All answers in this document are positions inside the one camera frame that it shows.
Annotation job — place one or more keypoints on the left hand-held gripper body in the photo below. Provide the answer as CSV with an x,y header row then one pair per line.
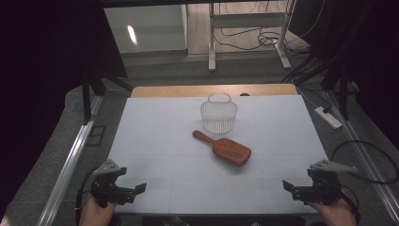
x,y
105,188

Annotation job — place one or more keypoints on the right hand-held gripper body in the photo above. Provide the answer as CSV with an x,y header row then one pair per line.
x,y
324,188

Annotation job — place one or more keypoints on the brown wooden hairbrush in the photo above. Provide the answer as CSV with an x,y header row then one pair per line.
x,y
230,150

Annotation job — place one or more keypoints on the white plastic mesh basket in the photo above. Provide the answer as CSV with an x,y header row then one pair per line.
x,y
218,121

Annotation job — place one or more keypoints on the person's left hand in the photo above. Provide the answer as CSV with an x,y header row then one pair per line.
x,y
94,215

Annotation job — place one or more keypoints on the person's right hand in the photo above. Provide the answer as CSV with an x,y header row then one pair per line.
x,y
335,215

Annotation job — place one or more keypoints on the white foam table cover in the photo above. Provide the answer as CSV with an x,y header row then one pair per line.
x,y
175,141

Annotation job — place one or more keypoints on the white power strip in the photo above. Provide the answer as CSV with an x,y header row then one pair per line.
x,y
329,118

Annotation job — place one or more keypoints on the black plug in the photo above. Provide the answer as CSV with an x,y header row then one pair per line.
x,y
327,109

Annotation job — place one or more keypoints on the black metal stand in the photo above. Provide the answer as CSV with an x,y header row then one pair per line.
x,y
343,94
86,100

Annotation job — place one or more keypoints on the small black table knob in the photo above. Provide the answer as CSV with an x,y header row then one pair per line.
x,y
244,94

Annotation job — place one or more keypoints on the dark curtain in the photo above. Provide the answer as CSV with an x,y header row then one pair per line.
x,y
370,62
40,78

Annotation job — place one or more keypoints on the white glossy panel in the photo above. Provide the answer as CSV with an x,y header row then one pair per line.
x,y
150,29

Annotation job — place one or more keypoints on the aluminium floor rail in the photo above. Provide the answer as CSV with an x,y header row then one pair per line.
x,y
363,150
70,163

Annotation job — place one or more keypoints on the black flat floor frame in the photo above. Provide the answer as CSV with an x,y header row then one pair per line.
x,y
95,135

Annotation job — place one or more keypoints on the white metal desk frame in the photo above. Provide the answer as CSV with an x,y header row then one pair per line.
x,y
247,20

